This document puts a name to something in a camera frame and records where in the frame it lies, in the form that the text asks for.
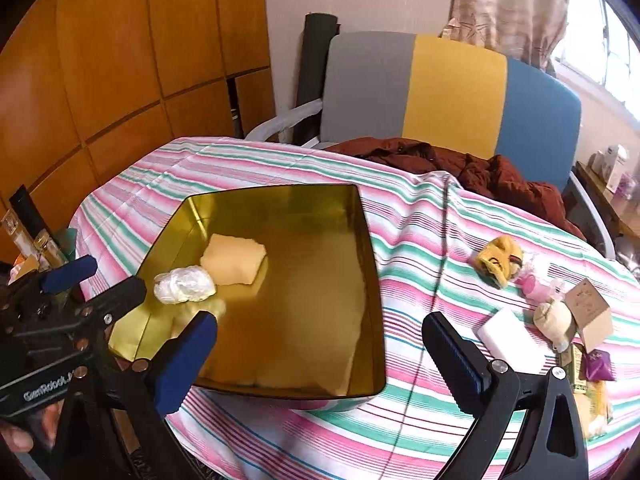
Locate purple snack packet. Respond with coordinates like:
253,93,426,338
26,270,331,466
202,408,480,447
582,349,615,382

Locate white rectangular eraser block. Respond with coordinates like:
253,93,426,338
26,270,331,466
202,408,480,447
476,309,548,374

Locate cream baby sock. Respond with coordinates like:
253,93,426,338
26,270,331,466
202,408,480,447
534,299,577,353

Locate beige cardboard box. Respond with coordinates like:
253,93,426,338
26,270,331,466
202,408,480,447
564,278,614,353

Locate gold metal tin box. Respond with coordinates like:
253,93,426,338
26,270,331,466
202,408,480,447
108,184,386,410

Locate person's hand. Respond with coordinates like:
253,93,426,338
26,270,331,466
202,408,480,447
1,400,64,453

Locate glass bottles beside bed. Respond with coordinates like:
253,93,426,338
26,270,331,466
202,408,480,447
1,209,67,271

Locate white crumpled plastic bag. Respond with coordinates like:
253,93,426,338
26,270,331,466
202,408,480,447
153,266,216,304

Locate striped pink green bedsheet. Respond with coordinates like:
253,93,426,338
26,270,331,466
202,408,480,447
70,138,639,479

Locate orange wooden wardrobe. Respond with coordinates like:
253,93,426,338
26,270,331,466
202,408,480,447
1,0,274,230

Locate wooden side desk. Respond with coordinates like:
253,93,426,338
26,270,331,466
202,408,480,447
574,162,640,243

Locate dark red blanket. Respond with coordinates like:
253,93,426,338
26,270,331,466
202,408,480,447
328,138,584,238

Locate white box on desk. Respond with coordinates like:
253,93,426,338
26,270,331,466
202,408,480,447
602,144,628,193

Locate black rolled mat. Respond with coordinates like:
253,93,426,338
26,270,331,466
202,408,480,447
292,12,341,146

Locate grey yellow blue headboard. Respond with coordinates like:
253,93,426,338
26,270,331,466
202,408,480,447
319,32,582,190

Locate beige patterned curtain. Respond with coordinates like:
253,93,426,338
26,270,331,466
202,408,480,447
440,0,570,74

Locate white bed frame rail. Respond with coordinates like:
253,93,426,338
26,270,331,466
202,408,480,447
245,99,323,142

